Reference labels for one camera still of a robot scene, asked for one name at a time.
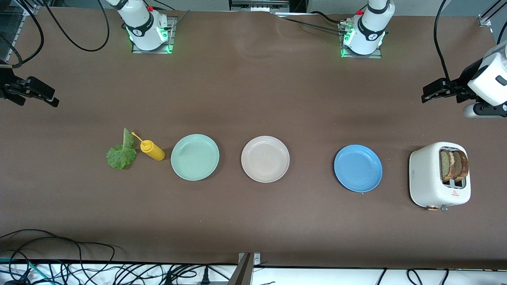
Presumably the brown bread slice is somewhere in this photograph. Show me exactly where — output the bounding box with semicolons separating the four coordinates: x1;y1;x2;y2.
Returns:
455;149;469;182
440;149;456;183

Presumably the green lettuce leaf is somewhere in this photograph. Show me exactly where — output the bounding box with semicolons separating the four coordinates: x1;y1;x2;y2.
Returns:
106;127;138;170

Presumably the blue plate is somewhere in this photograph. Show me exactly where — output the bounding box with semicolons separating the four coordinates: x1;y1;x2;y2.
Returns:
334;144;383;193

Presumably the mint green plate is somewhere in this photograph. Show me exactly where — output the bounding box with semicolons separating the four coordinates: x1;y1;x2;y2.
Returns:
171;134;220;181

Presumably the beige plate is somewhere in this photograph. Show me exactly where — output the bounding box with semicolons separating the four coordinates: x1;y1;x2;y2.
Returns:
241;136;290;183

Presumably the white toaster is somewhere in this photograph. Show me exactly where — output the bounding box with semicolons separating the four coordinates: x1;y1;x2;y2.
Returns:
409;142;472;212

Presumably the yellow mustard squeeze bottle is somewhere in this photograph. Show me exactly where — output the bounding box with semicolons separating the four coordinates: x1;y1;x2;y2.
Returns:
132;132;166;162

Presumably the dark equipment box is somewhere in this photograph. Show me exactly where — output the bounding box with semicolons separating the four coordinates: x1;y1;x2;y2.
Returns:
230;0;290;12

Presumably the aluminium frame rack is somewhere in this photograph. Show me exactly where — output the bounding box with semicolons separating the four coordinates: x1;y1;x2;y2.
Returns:
0;0;40;67

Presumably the long black cable loop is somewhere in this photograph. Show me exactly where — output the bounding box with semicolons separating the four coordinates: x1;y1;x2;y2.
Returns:
0;229;116;264

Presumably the teal cable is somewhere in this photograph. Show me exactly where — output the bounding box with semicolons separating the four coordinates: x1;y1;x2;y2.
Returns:
0;257;43;283

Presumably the black cable tangle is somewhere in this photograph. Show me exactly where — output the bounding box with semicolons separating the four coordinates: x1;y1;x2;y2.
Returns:
0;237;238;285

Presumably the aluminium profile bracket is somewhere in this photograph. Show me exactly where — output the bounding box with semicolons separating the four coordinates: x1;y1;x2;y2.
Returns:
228;253;261;285

